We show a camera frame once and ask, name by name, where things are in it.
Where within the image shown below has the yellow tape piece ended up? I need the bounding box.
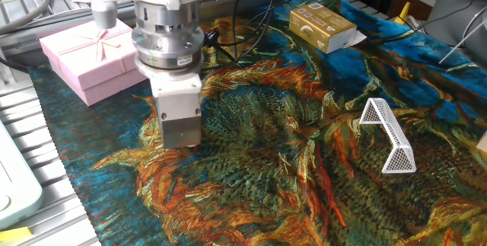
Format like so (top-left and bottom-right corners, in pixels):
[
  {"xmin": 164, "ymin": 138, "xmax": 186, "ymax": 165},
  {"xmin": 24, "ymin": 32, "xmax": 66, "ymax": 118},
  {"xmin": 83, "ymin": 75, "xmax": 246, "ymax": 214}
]
[{"xmin": 0, "ymin": 225, "xmax": 33, "ymax": 244}]

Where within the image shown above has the pink gift box with bow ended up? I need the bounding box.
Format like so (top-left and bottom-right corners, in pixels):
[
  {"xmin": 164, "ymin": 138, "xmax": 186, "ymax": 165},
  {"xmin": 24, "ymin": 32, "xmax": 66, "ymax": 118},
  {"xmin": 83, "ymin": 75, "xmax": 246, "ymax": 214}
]
[{"xmin": 38, "ymin": 18, "xmax": 148, "ymax": 107}]

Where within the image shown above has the yellow plastic clamp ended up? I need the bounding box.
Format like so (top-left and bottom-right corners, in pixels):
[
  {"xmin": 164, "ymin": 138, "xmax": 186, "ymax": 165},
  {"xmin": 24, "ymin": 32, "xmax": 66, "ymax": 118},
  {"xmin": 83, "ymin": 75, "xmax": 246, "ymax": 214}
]
[{"xmin": 393, "ymin": 2, "xmax": 412, "ymax": 25}]

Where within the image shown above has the grey Schunk gripper body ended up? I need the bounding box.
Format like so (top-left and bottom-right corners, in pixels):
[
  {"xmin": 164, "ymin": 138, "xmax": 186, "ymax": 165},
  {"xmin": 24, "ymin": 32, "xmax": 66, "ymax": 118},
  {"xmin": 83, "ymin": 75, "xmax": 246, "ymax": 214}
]
[{"xmin": 150, "ymin": 73, "xmax": 204, "ymax": 150}]

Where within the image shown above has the grey corrugated hose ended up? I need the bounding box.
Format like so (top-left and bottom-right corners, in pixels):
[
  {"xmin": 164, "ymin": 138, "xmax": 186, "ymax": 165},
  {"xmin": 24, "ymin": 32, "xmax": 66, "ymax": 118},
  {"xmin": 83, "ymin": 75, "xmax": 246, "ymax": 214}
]
[{"xmin": 0, "ymin": 0, "xmax": 60, "ymax": 36}]

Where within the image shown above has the thick black cable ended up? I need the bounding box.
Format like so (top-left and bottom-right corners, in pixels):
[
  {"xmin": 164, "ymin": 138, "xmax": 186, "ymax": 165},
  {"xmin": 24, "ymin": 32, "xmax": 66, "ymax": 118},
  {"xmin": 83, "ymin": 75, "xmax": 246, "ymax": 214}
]
[{"xmin": 0, "ymin": 56, "xmax": 30, "ymax": 74}]

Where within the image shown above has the thin black cable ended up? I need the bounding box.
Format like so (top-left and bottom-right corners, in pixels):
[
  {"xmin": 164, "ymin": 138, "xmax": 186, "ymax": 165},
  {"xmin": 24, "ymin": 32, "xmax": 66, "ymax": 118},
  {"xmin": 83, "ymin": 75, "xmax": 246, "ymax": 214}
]
[{"xmin": 413, "ymin": 0, "xmax": 481, "ymax": 33}]

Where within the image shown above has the sunflower painting print cloth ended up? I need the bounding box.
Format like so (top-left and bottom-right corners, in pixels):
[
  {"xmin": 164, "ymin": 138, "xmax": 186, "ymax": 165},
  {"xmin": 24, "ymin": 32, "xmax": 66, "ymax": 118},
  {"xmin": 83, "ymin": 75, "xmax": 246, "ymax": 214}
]
[{"xmin": 28, "ymin": 0, "xmax": 487, "ymax": 246}]

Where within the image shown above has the white teach pendant red button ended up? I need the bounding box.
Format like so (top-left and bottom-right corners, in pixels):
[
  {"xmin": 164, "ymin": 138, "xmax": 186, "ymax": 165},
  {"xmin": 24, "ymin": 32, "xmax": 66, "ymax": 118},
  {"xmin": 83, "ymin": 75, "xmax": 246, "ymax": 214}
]
[{"xmin": 0, "ymin": 119, "xmax": 44, "ymax": 230}]

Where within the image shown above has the yellow cardboard box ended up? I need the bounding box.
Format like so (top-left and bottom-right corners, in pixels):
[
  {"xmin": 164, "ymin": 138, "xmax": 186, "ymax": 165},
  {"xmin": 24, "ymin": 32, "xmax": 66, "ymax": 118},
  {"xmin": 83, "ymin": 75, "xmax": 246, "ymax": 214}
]
[{"xmin": 288, "ymin": 2, "xmax": 358, "ymax": 55}]

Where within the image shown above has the metal mesh basket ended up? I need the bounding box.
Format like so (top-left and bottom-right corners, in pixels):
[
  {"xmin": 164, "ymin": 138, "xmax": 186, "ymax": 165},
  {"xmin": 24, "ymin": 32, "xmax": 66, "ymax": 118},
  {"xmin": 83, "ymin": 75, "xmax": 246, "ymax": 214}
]
[{"xmin": 358, "ymin": 97, "xmax": 418, "ymax": 175}]

